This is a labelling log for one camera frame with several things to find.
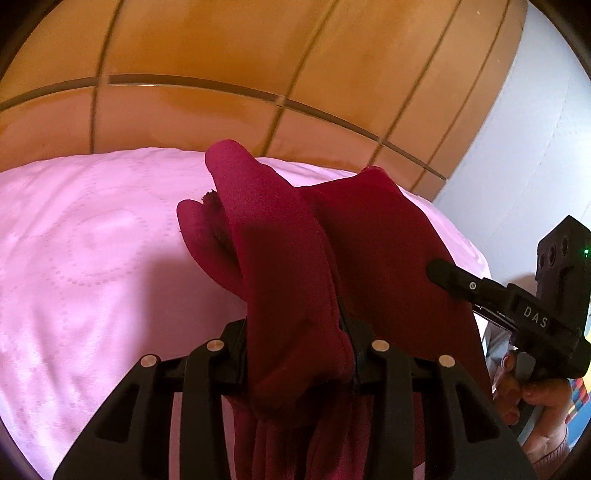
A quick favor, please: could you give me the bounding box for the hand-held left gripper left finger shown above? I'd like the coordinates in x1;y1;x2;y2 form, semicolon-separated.
53;318;252;480

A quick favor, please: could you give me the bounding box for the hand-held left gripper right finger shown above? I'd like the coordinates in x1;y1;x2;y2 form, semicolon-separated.
339;318;539;480

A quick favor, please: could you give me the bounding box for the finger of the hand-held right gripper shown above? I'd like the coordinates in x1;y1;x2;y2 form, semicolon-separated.
426;257;514;329

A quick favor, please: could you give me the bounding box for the dark red garment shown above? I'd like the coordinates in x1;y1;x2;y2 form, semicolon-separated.
176;137;493;480

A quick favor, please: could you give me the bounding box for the person's right forearm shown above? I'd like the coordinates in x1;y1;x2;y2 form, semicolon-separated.
521;413;572;468

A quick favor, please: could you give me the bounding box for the person's right hand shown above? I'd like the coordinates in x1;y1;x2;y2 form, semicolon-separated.
492;348;574;428

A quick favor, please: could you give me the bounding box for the colourful patterned cloth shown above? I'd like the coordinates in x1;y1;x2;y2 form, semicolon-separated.
564;378;591;423

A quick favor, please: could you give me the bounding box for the pink bed sheet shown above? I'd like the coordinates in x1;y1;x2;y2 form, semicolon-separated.
0;147;493;480

